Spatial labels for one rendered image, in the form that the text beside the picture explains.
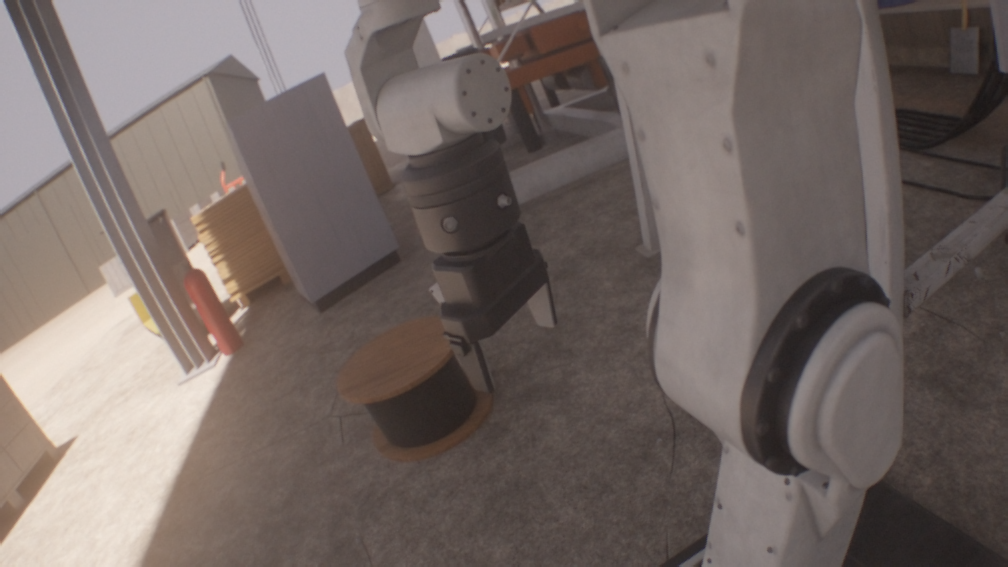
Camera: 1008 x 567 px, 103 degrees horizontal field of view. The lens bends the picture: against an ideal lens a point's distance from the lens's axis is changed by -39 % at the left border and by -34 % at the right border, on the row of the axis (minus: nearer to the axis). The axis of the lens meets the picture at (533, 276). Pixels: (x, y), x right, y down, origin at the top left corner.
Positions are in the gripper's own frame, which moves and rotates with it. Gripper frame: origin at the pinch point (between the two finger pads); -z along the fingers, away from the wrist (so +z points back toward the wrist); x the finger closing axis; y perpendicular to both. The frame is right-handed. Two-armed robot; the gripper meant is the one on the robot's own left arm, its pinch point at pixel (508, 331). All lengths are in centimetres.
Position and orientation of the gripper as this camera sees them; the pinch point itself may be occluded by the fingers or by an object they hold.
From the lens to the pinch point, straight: 57.4
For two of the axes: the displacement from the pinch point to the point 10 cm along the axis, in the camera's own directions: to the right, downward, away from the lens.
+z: -2.7, -8.5, -4.5
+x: 5.4, -5.2, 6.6
